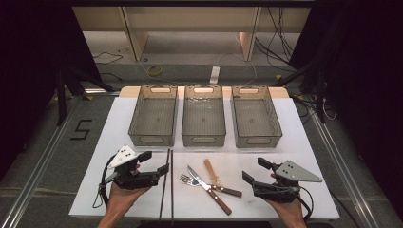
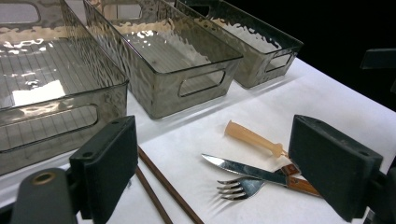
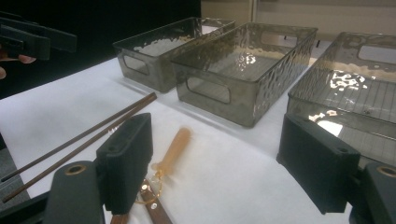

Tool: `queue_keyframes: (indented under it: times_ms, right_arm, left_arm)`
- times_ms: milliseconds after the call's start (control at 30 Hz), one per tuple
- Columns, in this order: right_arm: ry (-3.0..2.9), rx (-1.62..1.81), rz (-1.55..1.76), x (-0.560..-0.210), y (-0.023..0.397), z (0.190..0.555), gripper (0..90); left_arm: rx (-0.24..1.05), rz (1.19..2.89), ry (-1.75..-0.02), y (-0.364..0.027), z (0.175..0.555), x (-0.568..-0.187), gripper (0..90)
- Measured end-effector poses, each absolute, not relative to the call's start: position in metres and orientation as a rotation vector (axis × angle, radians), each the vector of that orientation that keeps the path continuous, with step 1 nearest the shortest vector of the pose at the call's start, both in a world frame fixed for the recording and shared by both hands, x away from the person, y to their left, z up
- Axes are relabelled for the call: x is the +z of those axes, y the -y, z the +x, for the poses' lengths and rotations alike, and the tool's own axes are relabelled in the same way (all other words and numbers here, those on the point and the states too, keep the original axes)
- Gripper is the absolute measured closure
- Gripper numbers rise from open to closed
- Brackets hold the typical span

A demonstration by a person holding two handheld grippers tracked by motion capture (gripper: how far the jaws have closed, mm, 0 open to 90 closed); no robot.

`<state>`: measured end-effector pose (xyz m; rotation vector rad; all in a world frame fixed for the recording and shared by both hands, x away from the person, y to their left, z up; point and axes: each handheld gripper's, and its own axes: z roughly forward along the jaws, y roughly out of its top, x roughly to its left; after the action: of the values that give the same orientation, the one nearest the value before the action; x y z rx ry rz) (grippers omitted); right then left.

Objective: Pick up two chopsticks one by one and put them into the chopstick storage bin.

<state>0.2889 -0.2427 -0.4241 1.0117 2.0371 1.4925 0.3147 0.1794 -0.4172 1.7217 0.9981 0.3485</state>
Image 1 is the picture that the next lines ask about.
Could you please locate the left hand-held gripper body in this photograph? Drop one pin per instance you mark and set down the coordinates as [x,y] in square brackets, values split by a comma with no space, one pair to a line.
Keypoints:
[134,180]

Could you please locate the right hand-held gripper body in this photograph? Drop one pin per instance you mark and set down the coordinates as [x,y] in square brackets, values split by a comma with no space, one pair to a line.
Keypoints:
[278,191]

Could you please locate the smoky clear plastic bin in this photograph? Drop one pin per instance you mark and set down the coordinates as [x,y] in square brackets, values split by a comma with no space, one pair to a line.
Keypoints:
[153,118]
[255,118]
[203,118]

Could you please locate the wooden spoon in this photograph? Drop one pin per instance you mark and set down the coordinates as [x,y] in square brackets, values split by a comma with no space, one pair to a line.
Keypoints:
[210,169]

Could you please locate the person's left hand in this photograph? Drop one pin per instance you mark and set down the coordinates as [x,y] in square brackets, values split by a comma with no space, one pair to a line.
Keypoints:
[122,198]

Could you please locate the person's right hand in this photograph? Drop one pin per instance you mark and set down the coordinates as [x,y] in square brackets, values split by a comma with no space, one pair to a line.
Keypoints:
[290,210]

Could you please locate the white table cover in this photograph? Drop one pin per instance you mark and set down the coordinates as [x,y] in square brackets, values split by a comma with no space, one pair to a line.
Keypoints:
[120,126]

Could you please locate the black metal stand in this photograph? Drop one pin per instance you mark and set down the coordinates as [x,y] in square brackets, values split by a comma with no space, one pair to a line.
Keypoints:
[320,101]
[61,95]

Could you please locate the yellow tape roll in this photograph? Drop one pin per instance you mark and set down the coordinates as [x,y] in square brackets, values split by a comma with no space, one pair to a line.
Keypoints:
[149,70]

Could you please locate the white power strip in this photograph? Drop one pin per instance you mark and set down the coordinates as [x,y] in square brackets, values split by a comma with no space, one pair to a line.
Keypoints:
[214,75]

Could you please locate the aluminium floor rail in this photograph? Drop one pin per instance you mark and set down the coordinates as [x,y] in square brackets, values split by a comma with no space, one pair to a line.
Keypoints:
[343,171]
[34,177]

